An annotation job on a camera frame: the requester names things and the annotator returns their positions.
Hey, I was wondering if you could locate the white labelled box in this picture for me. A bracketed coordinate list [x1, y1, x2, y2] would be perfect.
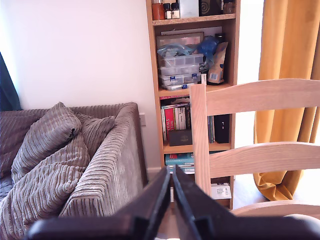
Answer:
[210, 182, 232, 200]

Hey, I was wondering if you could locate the teal book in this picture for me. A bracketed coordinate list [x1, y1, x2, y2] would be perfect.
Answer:
[164, 152, 195, 166]

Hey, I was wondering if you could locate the dark flat box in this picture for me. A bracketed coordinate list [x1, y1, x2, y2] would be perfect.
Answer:
[168, 129, 194, 147]

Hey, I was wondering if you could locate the red book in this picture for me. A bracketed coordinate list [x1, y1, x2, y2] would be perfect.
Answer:
[161, 106, 176, 141]

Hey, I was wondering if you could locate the tall black box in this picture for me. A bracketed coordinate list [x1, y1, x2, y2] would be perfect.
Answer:
[213, 114, 231, 145]

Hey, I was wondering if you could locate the clear plastic organiser box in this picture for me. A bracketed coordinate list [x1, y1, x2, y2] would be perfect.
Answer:
[158, 73, 202, 86]
[157, 53, 205, 68]
[159, 64, 201, 77]
[161, 83, 190, 92]

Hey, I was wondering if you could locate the wooden slat-back chair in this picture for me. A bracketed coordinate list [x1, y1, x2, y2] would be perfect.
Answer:
[189, 78, 320, 222]

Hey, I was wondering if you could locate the brown paper pouch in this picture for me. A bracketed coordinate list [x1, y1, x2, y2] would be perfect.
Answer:
[206, 41, 229, 86]

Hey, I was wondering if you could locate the tall wooden bookshelf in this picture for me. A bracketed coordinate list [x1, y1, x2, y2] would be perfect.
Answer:
[145, 0, 241, 211]

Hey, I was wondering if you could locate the blue plastic bag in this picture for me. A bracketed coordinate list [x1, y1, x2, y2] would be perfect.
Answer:
[196, 36, 221, 66]

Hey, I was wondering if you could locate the white flat board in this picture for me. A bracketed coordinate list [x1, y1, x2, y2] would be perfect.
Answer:
[160, 26, 223, 39]

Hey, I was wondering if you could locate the mustard yellow curtain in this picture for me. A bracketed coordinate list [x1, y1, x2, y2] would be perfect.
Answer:
[252, 0, 320, 202]

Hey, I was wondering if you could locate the teal curtain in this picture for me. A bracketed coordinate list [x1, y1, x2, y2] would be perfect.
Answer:
[0, 51, 23, 112]

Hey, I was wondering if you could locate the small dark labelled bottle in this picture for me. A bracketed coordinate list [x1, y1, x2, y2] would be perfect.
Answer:
[171, 2, 181, 20]
[163, 2, 173, 20]

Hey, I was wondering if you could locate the glass bottle amber liquid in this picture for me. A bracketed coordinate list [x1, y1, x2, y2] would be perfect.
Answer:
[151, 0, 165, 21]

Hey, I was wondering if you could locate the white and blue box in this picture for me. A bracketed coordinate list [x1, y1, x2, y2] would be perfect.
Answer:
[179, 0, 200, 19]

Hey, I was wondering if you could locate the black box gold print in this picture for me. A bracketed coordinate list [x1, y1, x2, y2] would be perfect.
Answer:
[198, 0, 224, 17]

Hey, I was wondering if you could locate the dark brown bottle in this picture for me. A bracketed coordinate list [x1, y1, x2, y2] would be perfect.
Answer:
[222, 0, 236, 15]

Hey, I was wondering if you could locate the grey-brown corduroy sofa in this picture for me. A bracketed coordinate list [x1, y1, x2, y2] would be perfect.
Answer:
[0, 101, 148, 240]

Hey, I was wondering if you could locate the grey-brown corduroy cushion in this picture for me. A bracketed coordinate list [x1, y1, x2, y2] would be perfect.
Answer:
[0, 134, 91, 237]
[11, 101, 83, 182]
[74, 112, 116, 161]

